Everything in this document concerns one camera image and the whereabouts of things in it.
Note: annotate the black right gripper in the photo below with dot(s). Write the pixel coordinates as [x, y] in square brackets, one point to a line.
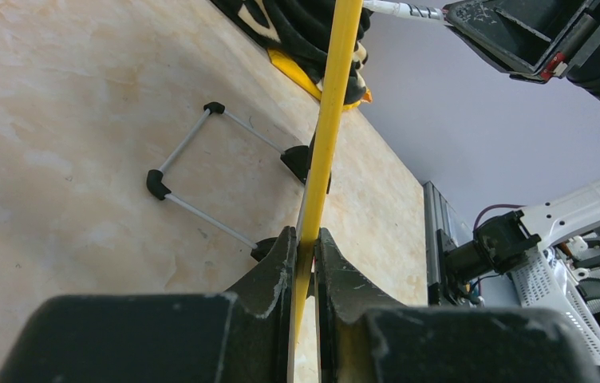
[534, 41]

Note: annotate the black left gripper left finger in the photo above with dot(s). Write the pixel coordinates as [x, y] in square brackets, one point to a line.
[242, 334]

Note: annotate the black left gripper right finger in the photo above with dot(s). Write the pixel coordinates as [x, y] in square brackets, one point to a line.
[366, 335]

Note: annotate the white marker pen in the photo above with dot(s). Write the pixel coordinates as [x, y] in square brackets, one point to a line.
[406, 10]

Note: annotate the yellow framed whiteboard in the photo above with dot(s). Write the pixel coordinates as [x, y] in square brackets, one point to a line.
[339, 58]

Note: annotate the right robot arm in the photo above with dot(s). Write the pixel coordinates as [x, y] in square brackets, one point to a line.
[501, 243]

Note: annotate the yellow cloth under blanket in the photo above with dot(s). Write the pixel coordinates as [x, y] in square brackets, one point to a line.
[293, 71]

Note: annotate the black floral blanket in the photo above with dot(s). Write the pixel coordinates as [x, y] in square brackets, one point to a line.
[300, 29]

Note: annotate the aluminium frame rail right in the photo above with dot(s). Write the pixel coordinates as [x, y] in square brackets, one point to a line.
[444, 231]

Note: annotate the metal whiteboard stand frame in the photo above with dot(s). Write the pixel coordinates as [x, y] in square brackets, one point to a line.
[216, 165]

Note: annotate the white perforated cable tray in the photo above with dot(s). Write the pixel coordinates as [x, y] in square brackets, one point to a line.
[537, 285]

